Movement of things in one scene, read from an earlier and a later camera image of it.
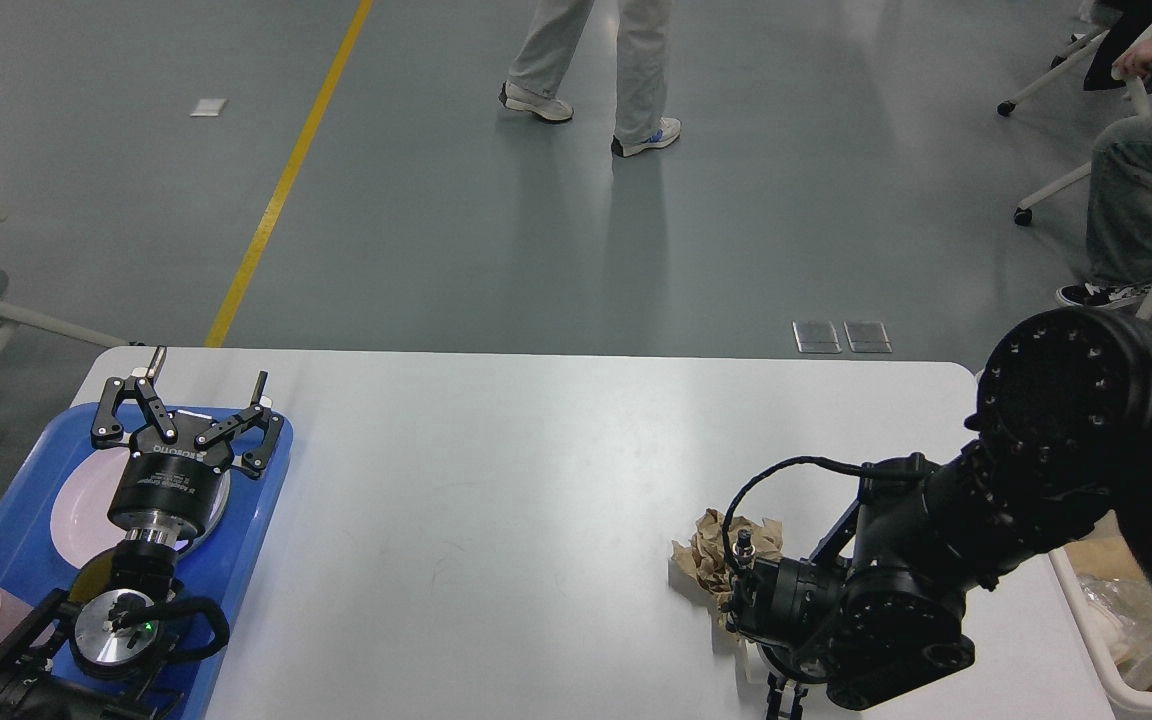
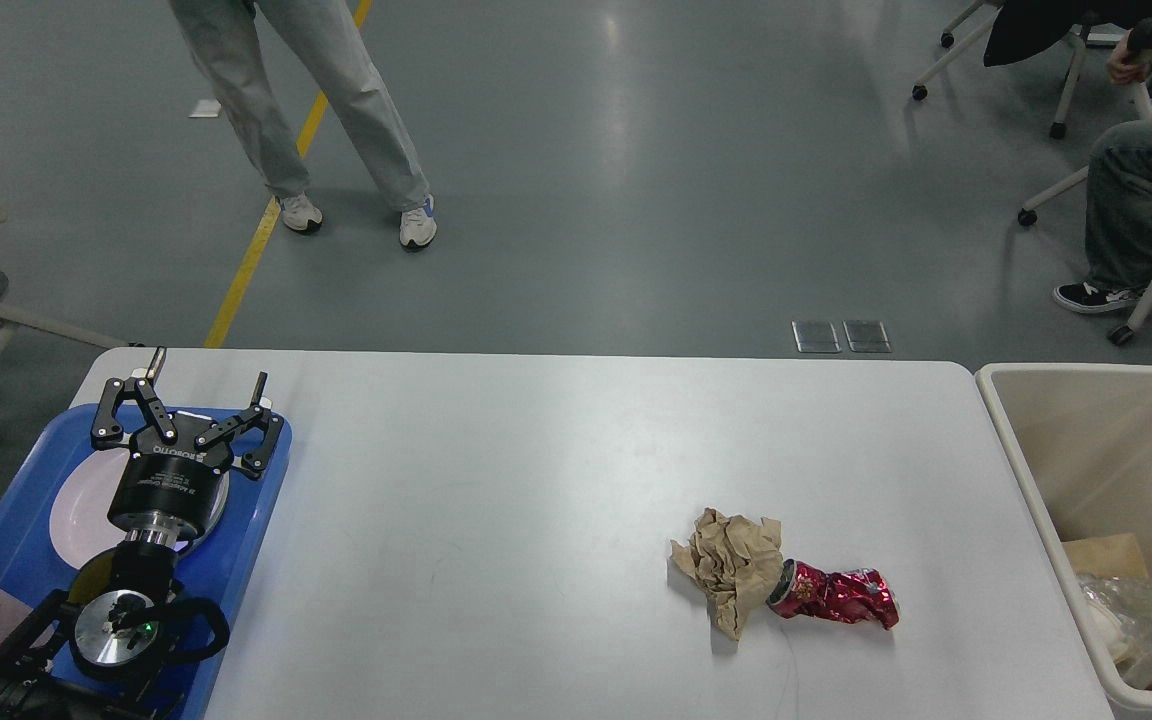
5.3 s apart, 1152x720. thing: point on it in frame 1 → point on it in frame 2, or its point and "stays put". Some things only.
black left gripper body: (169, 488) stays put
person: (545, 31) → (326, 45)
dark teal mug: (94, 578) stays put
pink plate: (81, 525) stays put
